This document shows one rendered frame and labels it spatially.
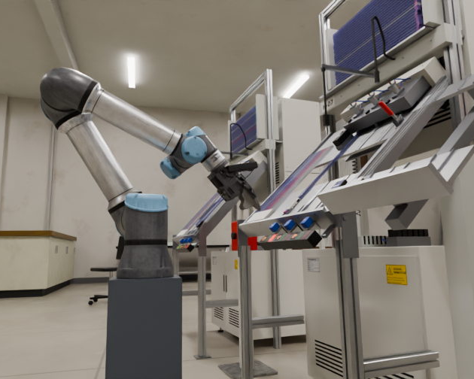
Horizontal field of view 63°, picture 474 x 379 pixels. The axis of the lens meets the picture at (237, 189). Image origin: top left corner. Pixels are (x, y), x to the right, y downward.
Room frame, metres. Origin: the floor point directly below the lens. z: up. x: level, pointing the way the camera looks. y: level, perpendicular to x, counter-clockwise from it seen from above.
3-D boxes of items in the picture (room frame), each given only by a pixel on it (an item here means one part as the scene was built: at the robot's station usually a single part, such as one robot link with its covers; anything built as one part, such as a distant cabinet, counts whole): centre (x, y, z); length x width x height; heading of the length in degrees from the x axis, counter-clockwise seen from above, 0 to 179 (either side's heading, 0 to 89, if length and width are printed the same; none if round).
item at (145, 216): (1.08, 0.26, 0.72); 0.13 x 0.12 x 0.14; 25
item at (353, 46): (1.55, -0.64, 1.52); 0.51 x 0.13 x 0.27; 21
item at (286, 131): (3.00, -0.22, 0.95); 1.33 x 0.82 x 1.90; 111
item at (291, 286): (2.92, -0.04, 0.66); 1.01 x 0.73 x 1.31; 111
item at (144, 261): (1.07, 0.25, 0.60); 0.15 x 0.15 x 0.10
